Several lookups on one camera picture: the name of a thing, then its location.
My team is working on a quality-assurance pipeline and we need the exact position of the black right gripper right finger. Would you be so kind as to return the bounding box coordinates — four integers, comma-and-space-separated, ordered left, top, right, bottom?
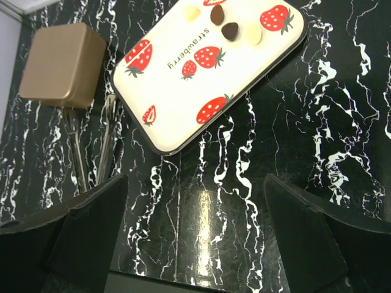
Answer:
264, 174, 390, 292

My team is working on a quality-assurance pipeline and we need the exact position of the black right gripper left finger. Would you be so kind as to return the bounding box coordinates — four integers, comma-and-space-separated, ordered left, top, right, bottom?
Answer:
1, 175, 128, 292

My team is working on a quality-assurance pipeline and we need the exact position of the round white chocolate right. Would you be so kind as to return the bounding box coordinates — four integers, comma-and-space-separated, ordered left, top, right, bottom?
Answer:
246, 23, 262, 46

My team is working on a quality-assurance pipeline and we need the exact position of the heart dark chocolate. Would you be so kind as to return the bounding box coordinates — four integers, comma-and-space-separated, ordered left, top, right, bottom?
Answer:
221, 22, 239, 42

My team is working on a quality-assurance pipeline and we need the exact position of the small white chocolate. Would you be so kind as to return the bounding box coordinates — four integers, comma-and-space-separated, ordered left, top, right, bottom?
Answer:
183, 5, 201, 23

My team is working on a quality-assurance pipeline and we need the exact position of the strawberry print tray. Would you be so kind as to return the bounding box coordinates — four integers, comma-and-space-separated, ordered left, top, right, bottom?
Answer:
111, 1, 307, 156

